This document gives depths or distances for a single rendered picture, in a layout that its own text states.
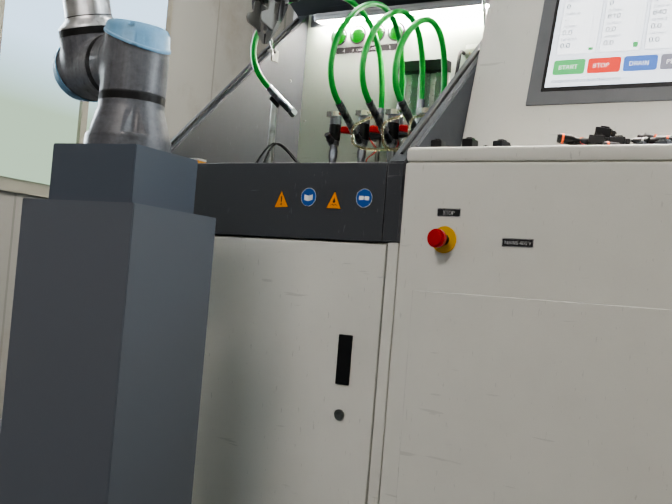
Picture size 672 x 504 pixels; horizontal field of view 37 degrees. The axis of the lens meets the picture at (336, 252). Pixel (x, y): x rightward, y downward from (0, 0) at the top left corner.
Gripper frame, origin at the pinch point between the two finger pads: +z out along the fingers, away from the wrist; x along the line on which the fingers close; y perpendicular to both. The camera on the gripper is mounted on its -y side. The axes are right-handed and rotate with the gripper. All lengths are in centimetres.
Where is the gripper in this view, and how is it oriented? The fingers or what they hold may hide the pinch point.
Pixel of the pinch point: (267, 39)
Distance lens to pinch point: 222.7
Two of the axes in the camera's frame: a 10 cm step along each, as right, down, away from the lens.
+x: 8.3, 0.5, -5.5
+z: -0.8, 10.0, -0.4
